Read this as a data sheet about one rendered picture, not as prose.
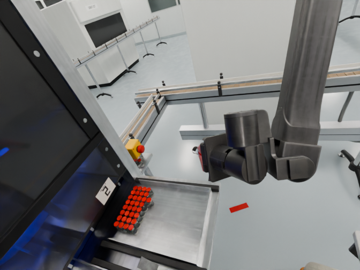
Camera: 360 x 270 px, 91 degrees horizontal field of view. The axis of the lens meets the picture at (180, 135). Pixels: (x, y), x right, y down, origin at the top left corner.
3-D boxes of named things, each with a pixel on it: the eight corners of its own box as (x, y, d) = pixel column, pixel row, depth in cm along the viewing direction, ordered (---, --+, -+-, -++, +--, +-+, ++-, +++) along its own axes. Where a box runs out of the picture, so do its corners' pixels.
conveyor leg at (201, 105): (208, 165, 186) (193, 102, 139) (209, 158, 193) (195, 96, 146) (217, 165, 183) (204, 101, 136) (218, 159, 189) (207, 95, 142)
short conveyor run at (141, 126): (129, 175, 97) (115, 156, 87) (107, 173, 103) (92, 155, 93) (169, 106, 144) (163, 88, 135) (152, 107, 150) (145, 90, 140)
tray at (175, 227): (111, 242, 68) (107, 238, 65) (141, 183, 86) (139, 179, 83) (198, 267, 55) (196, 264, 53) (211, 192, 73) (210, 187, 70)
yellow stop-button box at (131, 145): (126, 158, 90) (119, 148, 86) (132, 148, 95) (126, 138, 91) (138, 159, 87) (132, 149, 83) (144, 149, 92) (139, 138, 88)
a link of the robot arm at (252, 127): (316, 178, 27) (286, 162, 36) (312, 102, 26) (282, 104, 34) (237, 187, 28) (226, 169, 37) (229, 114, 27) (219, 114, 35)
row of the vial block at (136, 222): (132, 234, 68) (126, 229, 65) (150, 192, 80) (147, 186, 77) (136, 235, 67) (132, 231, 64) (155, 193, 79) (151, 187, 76)
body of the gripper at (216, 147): (224, 132, 42) (246, 133, 35) (230, 173, 43) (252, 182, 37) (200, 137, 40) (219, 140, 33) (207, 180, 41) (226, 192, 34)
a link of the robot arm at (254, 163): (248, 190, 29) (274, 181, 31) (243, 149, 28) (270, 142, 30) (223, 178, 35) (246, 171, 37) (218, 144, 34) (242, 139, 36)
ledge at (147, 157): (121, 172, 98) (120, 170, 97) (132, 154, 107) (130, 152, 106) (143, 173, 93) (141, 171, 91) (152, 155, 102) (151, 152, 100)
